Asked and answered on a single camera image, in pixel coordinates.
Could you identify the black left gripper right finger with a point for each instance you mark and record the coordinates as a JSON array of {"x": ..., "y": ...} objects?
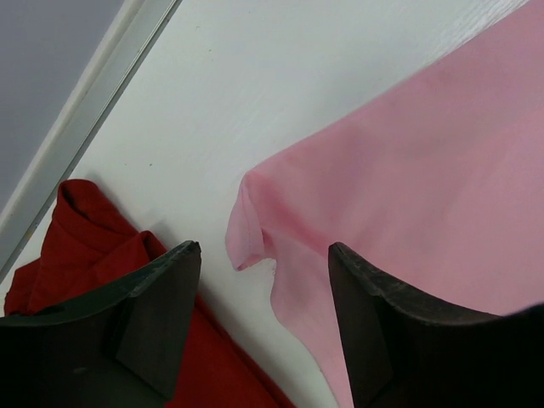
[{"x": 406, "y": 348}]

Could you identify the pink t shirt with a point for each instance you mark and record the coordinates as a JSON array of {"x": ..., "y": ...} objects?
[{"x": 439, "y": 182}]

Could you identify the dark red folded t shirt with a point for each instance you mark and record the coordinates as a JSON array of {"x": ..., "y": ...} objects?
[{"x": 89, "y": 244}]

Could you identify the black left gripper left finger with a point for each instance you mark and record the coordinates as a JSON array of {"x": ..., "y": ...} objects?
[{"x": 120, "y": 345}]

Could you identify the aluminium table rear rail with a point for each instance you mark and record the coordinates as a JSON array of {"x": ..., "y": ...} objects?
[{"x": 127, "y": 42}]

